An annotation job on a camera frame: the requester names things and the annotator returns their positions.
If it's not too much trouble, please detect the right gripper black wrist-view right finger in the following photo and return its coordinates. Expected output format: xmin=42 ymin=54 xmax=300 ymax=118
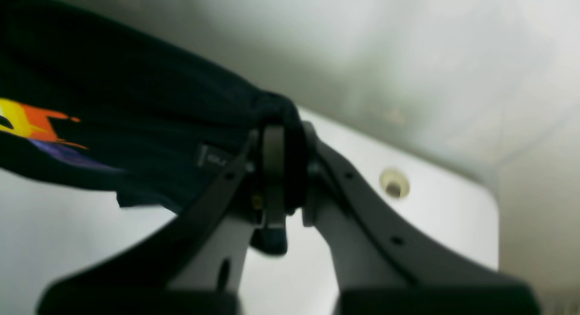
xmin=302 ymin=121 xmax=541 ymax=315

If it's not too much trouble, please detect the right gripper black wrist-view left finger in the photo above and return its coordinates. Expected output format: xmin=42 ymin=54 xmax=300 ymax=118
xmin=37 ymin=125 xmax=287 ymax=315

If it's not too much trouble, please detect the black printed T-shirt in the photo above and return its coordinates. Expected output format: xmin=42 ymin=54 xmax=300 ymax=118
xmin=0 ymin=0 xmax=306 ymax=213

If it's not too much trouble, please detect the right table cable grommet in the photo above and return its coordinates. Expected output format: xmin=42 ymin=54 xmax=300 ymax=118
xmin=379 ymin=168 xmax=411 ymax=199

